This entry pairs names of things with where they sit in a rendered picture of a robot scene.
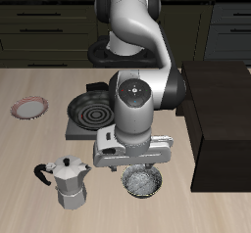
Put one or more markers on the black frying pan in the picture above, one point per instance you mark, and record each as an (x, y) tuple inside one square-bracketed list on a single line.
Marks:
[(89, 110)]

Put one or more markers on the silver moka pot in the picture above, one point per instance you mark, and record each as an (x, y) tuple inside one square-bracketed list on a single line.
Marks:
[(67, 182)]

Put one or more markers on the white plate with pink rim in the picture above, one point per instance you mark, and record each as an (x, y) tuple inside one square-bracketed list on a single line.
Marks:
[(29, 108)]

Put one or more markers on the dark wooden cabinet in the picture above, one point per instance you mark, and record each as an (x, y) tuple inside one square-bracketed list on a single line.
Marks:
[(219, 119)]

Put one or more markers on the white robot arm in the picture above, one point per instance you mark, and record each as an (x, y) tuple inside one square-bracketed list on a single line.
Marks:
[(134, 24)]

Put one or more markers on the grey speckled bowl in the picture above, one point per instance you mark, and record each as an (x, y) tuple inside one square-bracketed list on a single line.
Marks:
[(141, 181)]

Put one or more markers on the dark grey stove plate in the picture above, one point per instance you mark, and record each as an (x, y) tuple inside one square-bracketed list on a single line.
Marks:
[(78, 131)]

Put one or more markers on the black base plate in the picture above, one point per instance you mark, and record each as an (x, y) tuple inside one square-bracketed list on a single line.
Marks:
[(99, 55)]

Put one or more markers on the dark kitchen cupboards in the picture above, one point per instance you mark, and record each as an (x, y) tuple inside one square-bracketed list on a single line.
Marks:
[(49, 31)]

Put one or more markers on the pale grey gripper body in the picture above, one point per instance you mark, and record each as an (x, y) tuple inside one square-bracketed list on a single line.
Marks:
[(130, 159)]

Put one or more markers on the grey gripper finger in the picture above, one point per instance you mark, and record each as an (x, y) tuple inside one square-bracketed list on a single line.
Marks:
[(148, 165), (113, 168)]

